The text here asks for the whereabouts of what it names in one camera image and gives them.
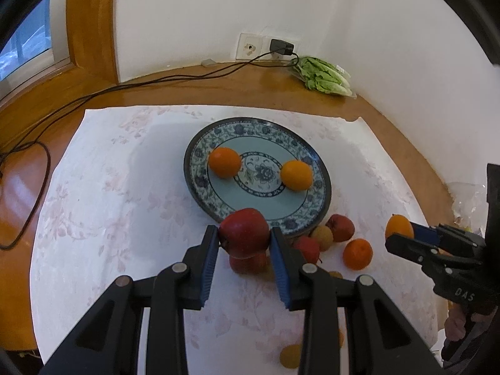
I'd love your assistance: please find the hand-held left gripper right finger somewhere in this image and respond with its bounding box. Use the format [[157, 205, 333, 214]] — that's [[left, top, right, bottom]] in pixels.
[[269, 227, 444, 375]]

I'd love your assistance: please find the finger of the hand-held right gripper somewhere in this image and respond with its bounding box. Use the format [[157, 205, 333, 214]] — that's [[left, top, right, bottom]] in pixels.
[[410, 222, 487, 248], [385, 233, 483, 278]]

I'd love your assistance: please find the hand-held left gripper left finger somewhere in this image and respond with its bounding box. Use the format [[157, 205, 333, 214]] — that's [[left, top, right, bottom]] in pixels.
[[39, 224, 219, 375]]

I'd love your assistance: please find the large yellow-orange orange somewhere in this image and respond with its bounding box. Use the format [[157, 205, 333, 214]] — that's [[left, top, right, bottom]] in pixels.
[[280, 160, 314, 192], [385, 214, 414, 241]]

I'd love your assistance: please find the large red apple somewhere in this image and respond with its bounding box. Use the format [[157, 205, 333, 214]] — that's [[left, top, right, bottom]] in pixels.
[[219, 208, 271, 258]]

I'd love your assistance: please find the blue patterned ceramic plate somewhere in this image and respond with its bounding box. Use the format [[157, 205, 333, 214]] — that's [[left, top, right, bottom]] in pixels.
[[183, 117, 333, 237]]

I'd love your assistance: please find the person's pink clothing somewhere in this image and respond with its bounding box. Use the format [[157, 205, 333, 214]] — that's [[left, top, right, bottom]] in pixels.
[[445, 308, 467, 342]]

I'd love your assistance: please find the small red apple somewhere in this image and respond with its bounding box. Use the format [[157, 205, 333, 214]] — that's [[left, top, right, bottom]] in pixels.
[[293, 235, 323, 264]]

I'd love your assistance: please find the clear plastic bag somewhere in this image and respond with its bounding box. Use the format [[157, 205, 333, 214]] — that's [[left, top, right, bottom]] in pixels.
[[447, 182, 489, 235]]

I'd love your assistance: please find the deep orange round orange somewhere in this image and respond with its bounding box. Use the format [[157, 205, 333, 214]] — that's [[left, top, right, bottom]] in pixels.
[[208, 147, 242, 179]]

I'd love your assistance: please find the white floral tablecloth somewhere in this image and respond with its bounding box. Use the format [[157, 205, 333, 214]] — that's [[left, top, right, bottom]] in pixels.
[[29, 105, 438, 375]]

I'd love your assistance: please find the bagged green lettuce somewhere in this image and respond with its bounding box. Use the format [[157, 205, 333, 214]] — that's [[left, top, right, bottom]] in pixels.
[[291, 57, 357, 99]]

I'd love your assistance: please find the black power adapter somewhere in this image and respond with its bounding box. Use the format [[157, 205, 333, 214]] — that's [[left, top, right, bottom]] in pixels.
[[270, 39, 295, 57]]

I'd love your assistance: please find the glass window pane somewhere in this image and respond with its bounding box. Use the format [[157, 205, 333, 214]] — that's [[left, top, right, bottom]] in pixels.
[[0, 0, 53, 83]]

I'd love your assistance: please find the black power cable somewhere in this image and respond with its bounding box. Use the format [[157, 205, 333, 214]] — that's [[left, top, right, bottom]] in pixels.
[[0, 52, 299, 251]]

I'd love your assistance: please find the white power wall socket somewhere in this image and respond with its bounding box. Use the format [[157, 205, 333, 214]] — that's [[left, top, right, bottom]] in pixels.
[[263, 35, 301, 63]]

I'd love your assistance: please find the white coaxial wall outlet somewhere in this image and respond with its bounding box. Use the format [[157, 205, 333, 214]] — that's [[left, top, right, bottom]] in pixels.
[[238, 33, 265, 61]]

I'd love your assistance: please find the wooden window frame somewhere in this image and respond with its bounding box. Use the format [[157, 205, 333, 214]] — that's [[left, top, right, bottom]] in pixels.
[[0, 0, 120, 106]]

